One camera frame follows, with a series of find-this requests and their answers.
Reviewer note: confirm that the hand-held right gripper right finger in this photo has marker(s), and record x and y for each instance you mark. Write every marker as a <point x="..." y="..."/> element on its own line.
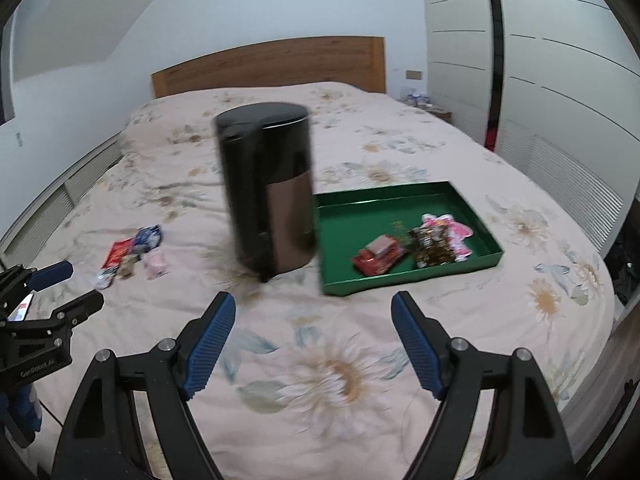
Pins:
<point x="417" y="345"/>

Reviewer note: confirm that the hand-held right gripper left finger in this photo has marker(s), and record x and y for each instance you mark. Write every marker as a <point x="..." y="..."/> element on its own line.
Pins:
<point x="210" y="345"/>

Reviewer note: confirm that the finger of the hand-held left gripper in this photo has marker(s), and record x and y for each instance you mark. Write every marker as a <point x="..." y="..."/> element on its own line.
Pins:
<point x="50" y="274"/>
<point x="75" y="307"/>

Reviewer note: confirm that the red and white snack packet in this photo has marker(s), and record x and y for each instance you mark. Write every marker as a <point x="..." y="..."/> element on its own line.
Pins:
<point x="114" y="262"/>

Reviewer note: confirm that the small beige candy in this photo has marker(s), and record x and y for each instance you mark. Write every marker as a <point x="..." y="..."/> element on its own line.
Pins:
<point x="127" y="267"/>

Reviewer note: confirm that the pink striped snack packet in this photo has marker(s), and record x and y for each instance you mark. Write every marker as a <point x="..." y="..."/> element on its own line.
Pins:
<point x="155" y="264"/>

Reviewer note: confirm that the dark red snack packet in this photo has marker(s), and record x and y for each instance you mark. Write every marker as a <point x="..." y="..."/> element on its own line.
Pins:
<point x="370" y="266"/>

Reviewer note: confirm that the brown and gold snack packet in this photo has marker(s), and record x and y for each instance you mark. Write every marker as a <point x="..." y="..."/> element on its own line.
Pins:
<point x="432" y="247"/>

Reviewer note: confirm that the blue snack packet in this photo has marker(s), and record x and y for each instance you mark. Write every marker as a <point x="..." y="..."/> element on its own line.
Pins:
<point x="149" y="237"/>

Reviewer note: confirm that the red packet with clear window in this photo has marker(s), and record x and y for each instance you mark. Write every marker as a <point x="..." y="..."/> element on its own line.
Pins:
<point x="382" y="247"/>

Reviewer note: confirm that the pink cartoon shaped packet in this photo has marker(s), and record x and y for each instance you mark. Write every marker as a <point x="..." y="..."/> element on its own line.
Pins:
<point x="460" y="232"/>

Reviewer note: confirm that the green tray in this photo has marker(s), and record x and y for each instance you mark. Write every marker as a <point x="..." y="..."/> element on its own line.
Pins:
<point x="350" y="220"/>

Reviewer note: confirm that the black and brown pedal bin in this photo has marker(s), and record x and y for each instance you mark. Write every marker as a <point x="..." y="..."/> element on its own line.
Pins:
<point x="265" y="185"/>

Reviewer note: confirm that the bedside table with bottles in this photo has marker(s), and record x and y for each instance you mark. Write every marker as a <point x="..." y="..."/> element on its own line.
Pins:
<point x="425" y="105"/>

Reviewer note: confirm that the wooden bed headboard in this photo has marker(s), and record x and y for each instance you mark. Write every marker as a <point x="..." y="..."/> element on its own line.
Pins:
<point x="270" y="65"/>

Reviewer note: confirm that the white wardrobe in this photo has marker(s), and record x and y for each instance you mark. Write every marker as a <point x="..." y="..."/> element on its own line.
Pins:
<point x="550" y="60"/>

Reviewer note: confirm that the white slatted wall panel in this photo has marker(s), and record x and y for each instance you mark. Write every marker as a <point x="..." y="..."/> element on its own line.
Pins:
<point x="50" y="200"/>

